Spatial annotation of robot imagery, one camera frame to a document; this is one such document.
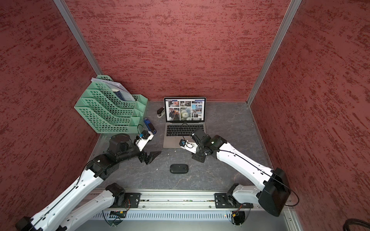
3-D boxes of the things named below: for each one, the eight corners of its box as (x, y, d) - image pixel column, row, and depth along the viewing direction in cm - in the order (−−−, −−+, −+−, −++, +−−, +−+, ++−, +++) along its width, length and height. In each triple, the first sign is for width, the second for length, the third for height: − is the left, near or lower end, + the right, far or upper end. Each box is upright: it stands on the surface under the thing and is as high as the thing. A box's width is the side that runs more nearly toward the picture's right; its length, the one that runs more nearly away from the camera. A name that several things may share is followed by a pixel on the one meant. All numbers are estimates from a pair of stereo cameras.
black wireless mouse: (169, 173, 85) (169, 172, 83) (170, 165, 89) (170, 163, 87) (188, 173, 85) (188, 172, 83) (188, 165, 89) (188, 163, 87)
